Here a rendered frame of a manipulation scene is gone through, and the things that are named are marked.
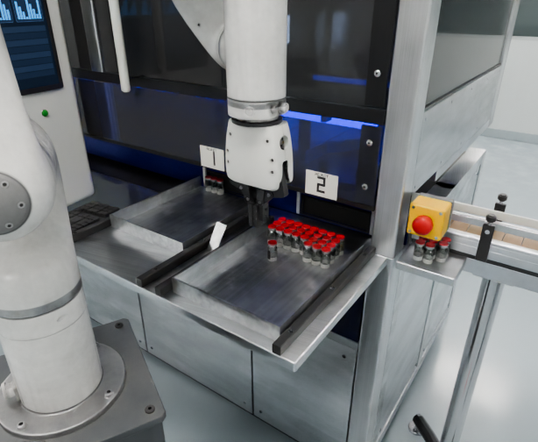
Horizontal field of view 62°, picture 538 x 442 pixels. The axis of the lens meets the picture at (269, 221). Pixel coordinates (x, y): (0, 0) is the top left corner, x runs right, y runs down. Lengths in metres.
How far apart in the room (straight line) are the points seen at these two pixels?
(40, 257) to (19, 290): 0.05
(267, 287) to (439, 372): 1.30
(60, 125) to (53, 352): 0.95
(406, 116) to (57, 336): 0.72
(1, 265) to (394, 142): 0.72
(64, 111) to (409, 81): 1.04
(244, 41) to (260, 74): 0.05
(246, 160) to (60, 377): 0.41
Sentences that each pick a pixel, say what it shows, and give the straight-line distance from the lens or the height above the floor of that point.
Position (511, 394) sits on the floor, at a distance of 2.13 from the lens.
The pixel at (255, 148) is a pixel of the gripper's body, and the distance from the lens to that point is 0.65.
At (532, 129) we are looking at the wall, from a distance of 5.63.
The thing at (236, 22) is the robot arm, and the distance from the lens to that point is 0.61.
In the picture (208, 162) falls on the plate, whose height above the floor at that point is 1.00.
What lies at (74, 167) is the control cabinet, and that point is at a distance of 1.58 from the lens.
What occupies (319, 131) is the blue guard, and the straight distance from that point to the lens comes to 1.02.
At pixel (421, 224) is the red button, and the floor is 1.00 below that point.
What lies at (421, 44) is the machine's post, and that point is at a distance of 0.91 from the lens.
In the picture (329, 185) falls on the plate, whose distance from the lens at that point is 1.05.
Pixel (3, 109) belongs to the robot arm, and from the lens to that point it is 0.55.
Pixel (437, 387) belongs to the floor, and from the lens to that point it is 2.05.
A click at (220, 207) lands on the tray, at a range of 1.27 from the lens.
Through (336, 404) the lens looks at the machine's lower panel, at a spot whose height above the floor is 0.35.
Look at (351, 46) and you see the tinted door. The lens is 0.97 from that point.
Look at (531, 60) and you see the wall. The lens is 5.53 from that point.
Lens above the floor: 1.42
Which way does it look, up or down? 27 degrees down
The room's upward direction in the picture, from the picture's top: straight up
